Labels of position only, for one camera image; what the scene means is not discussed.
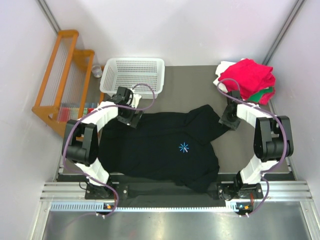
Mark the black t shirt blue logo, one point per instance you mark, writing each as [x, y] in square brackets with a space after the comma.
[165, 146]

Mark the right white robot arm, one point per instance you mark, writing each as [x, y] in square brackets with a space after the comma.
[272, 143]

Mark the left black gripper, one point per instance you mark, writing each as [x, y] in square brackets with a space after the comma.
[135, 120]

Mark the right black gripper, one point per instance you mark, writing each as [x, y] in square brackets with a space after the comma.
[233, 125]

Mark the white plastic perforated basket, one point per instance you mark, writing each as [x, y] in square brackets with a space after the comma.
[147, 73]

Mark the red box in rack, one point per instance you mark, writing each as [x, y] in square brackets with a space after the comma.
[70, 111]

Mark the small clear plastic cup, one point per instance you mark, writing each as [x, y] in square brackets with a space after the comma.
[97, 71]

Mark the green folded t shirt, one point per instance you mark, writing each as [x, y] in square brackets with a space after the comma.
[259, 95]

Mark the white folded t shirt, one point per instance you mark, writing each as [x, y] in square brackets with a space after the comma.
[221, 68]

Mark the white slotted cable duct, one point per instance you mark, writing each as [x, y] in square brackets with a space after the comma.
[102, 207]

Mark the orange wooden rack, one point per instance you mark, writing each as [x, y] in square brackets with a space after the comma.
[68, 78]

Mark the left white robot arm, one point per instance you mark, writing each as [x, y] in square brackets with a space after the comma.
[81, 139]

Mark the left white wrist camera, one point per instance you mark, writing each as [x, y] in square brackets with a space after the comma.
[134, 100]

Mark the red folded t shirt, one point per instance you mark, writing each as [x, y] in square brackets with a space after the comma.
[253, 78]

